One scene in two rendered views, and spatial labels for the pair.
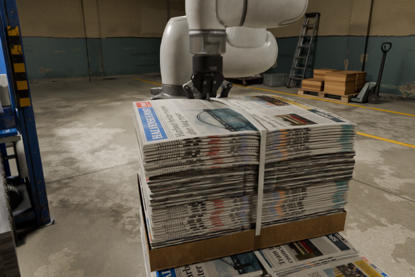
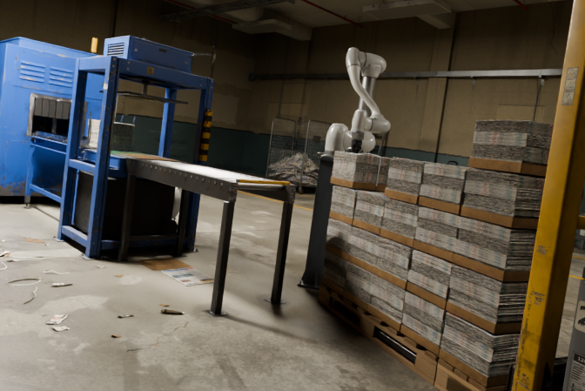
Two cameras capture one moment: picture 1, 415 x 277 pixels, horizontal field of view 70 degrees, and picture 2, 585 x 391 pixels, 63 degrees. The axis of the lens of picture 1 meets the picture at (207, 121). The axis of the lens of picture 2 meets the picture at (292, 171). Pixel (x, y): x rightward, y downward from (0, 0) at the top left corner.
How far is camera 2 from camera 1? 276 cm
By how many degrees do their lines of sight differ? 15
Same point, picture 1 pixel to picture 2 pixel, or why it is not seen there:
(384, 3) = (453, 123)
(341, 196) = not seen: hidden behind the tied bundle
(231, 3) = (367, 124)
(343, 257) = not seen: hidden behind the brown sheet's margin
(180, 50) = (339, 137)
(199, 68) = (355, 143)
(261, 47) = (369, 140)
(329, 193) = not seen: hidden behind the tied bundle
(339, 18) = (410, 131)
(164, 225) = (356, 176)
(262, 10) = (377, 127)
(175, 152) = (362, 158)
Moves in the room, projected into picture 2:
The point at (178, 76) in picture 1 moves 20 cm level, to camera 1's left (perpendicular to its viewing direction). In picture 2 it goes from (335, 147) to (310, 144)
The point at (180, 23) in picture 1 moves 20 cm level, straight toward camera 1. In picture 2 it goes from (339, 126) to (348, 126)
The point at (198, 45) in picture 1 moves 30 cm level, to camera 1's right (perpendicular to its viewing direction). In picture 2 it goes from (356, 136) to (396, 141)
